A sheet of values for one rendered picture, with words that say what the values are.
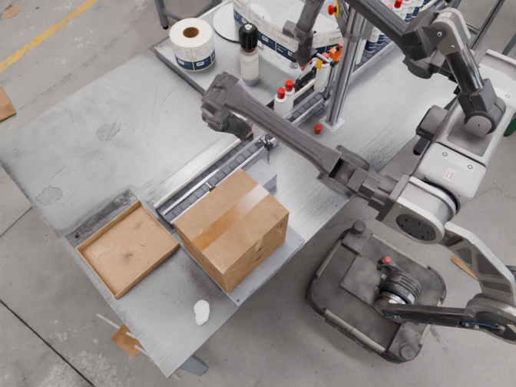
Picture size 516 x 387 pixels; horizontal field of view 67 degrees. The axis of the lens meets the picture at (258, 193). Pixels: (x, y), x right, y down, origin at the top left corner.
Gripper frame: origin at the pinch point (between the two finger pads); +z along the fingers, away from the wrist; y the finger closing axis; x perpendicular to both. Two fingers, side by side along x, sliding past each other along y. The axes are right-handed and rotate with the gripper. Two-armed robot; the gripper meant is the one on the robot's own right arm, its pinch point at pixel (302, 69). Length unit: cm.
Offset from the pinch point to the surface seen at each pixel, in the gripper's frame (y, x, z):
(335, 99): 1.0, 20.6, 2.3
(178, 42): 28, -51, -1
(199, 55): 23.7, -42.9, 4.7
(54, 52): 46, -220, 103
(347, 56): 1.8, 21.3, -22.5
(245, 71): 15.2, -20.6, 5.3
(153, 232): 93, 6, 17
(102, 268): 116, 4, 17
